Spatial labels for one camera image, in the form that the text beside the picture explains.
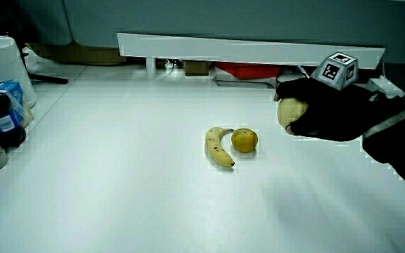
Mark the person's right hand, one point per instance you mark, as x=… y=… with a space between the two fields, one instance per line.
x=329 y=112

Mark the pale yellow apple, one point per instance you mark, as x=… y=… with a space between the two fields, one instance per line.
x=288 y=110

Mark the person's right forearm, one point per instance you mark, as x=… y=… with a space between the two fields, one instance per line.
x=399 y=140

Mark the orange fruit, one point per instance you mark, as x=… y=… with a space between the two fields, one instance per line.
x=244 y=140

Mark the grey metal tray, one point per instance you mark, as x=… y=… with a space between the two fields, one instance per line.
x=244 y=83

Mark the red plastic tray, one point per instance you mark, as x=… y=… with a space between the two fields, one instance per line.
x=248 y=70

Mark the yellow banana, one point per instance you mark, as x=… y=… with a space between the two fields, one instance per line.
x=214 y=147

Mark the white shelf board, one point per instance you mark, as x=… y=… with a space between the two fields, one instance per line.
x=223 y=49

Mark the small cardboard box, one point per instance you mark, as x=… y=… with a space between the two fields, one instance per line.
x=196 y=67

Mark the large cardboard box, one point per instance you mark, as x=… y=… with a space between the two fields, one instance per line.
x=79 y=54

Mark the blue carton box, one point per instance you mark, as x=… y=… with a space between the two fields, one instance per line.
x=14 y=93

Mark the white plastic bucket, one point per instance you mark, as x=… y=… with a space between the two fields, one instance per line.
x=2 y=59

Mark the white support post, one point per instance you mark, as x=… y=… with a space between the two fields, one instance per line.
x=150 y=66

